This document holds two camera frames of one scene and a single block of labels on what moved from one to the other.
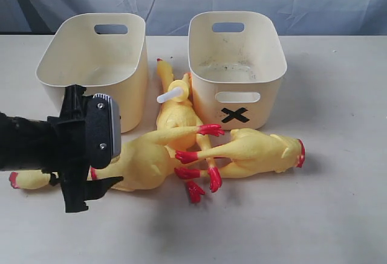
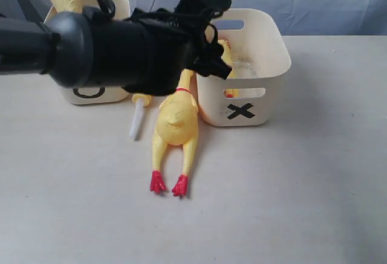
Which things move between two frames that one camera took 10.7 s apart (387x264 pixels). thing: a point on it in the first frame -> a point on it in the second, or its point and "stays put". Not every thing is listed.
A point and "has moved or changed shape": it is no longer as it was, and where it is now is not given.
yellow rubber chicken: (177, 112) has moved or changed shape
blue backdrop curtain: (306, 4) stays put
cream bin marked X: (236, 60) stays put
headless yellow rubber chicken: (251, 153) -> (227, 56)
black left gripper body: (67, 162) -> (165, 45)
